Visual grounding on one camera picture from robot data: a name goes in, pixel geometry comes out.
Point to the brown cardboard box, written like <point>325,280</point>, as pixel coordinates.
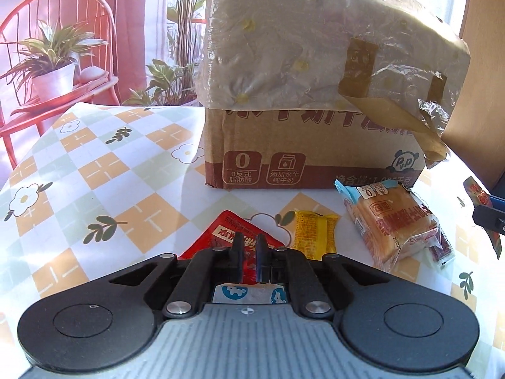
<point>296,27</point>
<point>315,154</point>

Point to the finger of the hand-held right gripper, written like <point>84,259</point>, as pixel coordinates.
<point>493,215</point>

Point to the small red white packet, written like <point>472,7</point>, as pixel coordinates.
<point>442,253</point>

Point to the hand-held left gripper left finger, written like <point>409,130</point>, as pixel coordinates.
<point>238,254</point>

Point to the brown wooden board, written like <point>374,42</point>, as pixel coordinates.
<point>487,87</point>

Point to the yellow snack packet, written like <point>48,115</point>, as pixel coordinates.
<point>312,233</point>

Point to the white blue print packet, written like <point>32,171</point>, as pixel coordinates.
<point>252,294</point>

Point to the shiny red snack packet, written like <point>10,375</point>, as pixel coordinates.
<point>475,189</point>

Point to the bread packet with red print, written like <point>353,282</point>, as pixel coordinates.
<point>390,225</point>

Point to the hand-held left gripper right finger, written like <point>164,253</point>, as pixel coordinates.
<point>261,256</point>

